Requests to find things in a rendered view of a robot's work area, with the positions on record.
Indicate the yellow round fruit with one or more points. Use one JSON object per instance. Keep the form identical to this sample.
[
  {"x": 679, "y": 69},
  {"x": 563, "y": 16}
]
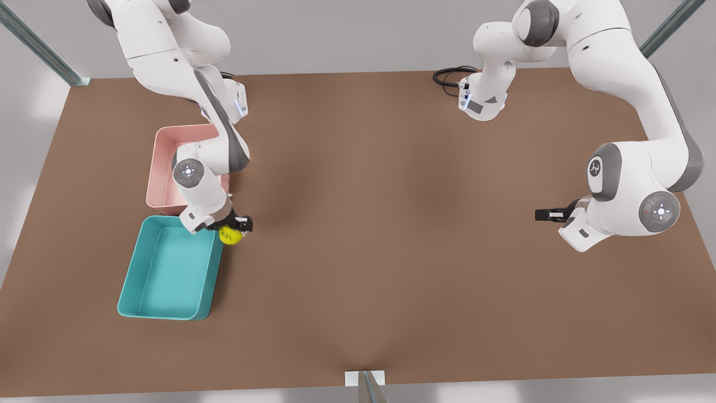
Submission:
[{"x": 230, "y": 235}]

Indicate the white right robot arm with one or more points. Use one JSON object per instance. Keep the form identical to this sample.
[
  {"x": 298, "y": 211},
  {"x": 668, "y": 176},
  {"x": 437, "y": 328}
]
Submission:
[{"x": 168, "y": 61}]

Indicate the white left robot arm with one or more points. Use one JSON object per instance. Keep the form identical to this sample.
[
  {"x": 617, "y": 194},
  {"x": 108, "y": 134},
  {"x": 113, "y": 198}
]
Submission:
[{"x": 615, "y": 61}]

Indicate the teal rectangular tray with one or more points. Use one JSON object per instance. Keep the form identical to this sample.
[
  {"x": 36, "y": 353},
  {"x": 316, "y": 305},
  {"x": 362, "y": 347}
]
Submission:
[{"x": 170, "y": 268}]

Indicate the pink rectangular tray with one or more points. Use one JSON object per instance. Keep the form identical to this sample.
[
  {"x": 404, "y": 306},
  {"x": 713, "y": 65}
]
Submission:
[{"x": 165, "y": 168}]

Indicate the silver frame post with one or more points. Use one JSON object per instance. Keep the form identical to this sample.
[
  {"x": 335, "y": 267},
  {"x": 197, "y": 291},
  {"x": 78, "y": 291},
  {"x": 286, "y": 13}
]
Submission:
[
  {"x": 39, "y": 45},
  {"x": 668, "y": 25},
  {"x": 366, "y": 386}
]

